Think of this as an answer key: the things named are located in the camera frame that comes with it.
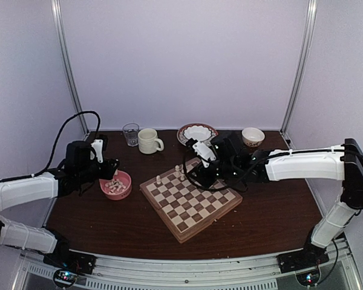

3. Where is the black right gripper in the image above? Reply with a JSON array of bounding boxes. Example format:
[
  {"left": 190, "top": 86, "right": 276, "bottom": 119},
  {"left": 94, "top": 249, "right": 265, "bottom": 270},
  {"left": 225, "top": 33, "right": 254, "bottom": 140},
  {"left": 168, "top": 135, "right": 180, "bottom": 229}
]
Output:
[{"left": 188, "top": 159, "right": 240, "bottom": 189}]

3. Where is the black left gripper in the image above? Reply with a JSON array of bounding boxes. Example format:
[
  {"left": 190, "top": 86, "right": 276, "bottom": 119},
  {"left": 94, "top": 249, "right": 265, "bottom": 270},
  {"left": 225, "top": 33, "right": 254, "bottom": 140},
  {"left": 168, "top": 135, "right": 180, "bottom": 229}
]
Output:
[{"left": 77, "top": 157, "right": 119, "bottom": 184}]

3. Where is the white queen chess piece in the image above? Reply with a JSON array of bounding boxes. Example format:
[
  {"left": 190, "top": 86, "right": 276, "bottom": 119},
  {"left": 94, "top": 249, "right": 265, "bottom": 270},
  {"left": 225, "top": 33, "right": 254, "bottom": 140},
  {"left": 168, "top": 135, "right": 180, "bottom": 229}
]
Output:
[{"left": 175, "top": 165, "right": 180, "bottom": 178}]

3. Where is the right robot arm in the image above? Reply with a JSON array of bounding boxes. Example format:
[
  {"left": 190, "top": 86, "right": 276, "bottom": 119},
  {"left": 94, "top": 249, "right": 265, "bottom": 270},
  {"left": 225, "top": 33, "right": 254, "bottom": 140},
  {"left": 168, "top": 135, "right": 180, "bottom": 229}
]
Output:
[{"left": 187, "top": 133, "right": 363, "bottom": 267}]

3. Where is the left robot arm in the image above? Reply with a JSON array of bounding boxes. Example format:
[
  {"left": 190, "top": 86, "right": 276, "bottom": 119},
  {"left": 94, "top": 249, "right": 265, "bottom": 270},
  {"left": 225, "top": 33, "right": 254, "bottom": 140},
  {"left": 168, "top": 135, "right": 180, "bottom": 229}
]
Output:
[{"left": 0, "top": 139, "right": 119, "bottom": 268}]

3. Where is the white chess pieces pile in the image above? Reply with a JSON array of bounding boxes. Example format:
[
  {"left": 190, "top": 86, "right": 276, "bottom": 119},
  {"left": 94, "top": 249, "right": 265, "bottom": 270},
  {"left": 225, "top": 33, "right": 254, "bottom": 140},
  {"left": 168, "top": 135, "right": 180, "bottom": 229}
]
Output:
[{"left": 105, "top": 179, "right": 126, "bottom": 195}]

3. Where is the wooden chess board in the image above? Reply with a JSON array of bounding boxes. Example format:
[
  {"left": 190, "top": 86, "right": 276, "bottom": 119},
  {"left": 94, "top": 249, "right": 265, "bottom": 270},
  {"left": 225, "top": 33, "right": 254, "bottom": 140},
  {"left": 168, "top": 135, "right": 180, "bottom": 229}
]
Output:
[{"left": 140, "top": 167, "right": 243, "bottom": 243}]

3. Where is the pink cat-ear bowl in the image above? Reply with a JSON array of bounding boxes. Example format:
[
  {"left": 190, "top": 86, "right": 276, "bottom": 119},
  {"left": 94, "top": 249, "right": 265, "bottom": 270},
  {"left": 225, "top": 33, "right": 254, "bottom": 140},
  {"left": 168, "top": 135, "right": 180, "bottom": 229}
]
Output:
[{"left": 99, "top": 170, "right": 132, "bottom": 201}]

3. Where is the white scalloped bowl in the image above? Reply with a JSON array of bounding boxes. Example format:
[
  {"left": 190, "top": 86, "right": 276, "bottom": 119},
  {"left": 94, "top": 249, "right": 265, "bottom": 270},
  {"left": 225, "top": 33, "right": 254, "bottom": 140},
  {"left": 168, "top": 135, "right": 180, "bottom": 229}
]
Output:
[{"left": 183, "top": 125, "right": 212, "bottom": 141}]

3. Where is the clear drinking glass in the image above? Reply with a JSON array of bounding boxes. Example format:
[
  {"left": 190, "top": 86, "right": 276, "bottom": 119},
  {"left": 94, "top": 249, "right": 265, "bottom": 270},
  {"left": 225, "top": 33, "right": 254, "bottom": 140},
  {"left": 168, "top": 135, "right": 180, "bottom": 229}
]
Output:
[{"left": 122, "top": 123, "right": 140, "bottom": 147}]

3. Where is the patterned ceramic plate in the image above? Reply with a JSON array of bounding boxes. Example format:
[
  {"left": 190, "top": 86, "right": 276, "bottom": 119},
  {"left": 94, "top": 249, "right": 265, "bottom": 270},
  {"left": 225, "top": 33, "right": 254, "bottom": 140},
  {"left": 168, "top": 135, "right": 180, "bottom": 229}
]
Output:
[{"left": 177, "top": 123, "right": 218, "bottom": 145}]

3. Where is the cream ribbed mug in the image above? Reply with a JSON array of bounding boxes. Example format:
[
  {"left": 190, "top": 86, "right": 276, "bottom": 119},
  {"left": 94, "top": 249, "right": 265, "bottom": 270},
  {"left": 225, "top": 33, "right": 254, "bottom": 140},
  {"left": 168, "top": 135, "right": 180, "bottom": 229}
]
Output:
[{"left": 138, "top": 128, "right": 165, "bottom": 155}]

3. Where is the small white floral bowl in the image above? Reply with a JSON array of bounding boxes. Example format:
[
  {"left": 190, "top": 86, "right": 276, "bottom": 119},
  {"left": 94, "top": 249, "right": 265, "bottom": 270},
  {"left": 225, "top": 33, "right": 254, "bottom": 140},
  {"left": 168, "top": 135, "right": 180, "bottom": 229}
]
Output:
[{"left": 241, "top": 127, "right": 265, "bottom": 148}]

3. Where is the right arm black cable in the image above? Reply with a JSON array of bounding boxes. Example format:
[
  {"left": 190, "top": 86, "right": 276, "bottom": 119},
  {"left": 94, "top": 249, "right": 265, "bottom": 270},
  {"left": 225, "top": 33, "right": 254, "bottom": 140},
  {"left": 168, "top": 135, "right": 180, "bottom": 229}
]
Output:
[{"left": 183, "top": 144, "right": 273, "bottom": 193}]

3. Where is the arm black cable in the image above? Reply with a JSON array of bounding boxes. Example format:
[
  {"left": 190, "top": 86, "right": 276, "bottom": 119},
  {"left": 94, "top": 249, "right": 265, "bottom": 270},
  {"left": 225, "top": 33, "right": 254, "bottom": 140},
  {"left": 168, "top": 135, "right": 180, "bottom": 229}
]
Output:
[
  {"left": 183, "top": 144, "right": 273, "bottom": 193},
  {"left": 30, "top": 111, "right": 101, "bottom": 179}
]

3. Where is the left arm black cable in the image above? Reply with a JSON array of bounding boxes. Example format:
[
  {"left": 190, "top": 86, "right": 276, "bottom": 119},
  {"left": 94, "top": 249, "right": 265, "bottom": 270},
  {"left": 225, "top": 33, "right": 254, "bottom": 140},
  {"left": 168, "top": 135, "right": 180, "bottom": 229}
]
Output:
[{"left": 30, "top": 111, "right": 101, "bottom": 179}]

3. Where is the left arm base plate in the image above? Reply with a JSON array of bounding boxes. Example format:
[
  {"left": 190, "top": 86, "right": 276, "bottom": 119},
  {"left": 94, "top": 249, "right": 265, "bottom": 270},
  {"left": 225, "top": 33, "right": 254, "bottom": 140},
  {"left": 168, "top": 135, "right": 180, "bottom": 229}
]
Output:
[{"left": 43, "top": 250, "right": 97, "bottom": 275}]

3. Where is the aluminium front rail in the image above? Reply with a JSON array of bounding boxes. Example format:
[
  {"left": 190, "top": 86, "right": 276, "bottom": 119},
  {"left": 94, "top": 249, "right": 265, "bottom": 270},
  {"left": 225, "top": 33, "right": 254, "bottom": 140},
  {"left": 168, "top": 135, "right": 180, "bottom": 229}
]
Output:
[{"left": 10, "top": 238, "right": 363, "bottom": 289}]

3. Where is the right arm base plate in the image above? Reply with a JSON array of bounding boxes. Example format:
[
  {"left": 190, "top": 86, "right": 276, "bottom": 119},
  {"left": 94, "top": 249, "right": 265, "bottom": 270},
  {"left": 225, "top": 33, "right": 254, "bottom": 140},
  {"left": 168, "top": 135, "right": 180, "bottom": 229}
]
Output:
[{"left": 276, "top": 249, "right": 329, "bottom": 274}]

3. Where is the left aluminium frame post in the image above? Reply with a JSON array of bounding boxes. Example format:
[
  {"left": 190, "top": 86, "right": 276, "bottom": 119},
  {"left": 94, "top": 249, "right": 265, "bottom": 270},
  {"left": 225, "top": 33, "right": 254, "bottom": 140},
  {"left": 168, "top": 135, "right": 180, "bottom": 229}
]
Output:
[{"left": 50, "top": 0, "right": 90, "bottom": 134}]

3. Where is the aluminium frame post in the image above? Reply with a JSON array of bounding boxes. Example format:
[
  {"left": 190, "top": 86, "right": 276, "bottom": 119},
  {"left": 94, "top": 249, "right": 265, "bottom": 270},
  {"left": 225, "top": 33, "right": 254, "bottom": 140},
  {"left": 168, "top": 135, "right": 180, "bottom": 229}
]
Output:
[
  {"left": 280, "top": 0, "right": 318, "bottom": 137},
  {"left": 50, "top": 0, "right": 90, "bottom": 134}
]

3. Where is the right aluminium frame post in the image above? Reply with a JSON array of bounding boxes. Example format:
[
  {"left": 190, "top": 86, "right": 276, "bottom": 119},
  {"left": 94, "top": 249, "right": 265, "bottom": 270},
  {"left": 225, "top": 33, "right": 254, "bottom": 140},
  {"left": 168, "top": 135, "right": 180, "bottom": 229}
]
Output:
[{"left": 280, "top": 0, "right": 318, "bottom": 137}]

